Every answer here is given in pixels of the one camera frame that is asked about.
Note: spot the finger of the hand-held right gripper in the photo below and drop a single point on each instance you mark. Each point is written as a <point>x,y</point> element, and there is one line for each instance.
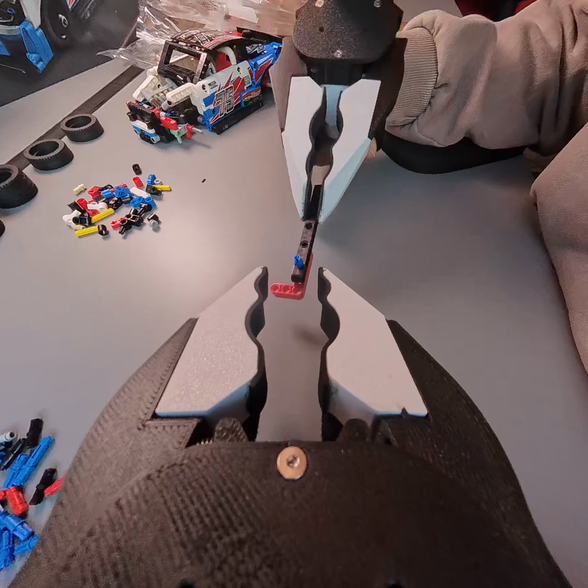
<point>296,128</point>
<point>356,138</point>

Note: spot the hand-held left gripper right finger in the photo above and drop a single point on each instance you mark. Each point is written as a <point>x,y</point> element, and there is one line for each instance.
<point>372,367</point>

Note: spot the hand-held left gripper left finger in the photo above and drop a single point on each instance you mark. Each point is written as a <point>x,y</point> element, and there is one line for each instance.
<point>211,363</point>

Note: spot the red angled lego beam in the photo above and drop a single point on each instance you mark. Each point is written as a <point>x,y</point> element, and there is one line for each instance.
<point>289,291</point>

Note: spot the long black lego beam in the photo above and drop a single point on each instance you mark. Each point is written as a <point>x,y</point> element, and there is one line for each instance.
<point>307,239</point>

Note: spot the person's right forearm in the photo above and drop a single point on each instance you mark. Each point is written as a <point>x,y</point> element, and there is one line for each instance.
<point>482,78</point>

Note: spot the partly built lego car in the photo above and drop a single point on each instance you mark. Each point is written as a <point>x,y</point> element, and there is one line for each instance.
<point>220,96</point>

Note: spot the pile of mixed lego pieces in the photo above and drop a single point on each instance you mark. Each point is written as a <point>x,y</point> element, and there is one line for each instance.
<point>115,202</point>

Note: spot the pile of blue lego pins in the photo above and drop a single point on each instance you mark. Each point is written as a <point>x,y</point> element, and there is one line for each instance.
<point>23,464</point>

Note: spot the lego set box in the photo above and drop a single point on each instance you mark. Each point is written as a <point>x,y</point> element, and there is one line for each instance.
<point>69,59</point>

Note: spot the person's right hand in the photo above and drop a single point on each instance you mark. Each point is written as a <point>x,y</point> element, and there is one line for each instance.
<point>371,149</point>

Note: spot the black round pad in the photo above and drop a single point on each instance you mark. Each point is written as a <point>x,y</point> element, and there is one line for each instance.
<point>436,156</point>

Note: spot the heap of clear plastic bags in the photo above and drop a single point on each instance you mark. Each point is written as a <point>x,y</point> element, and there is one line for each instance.
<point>151,18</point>

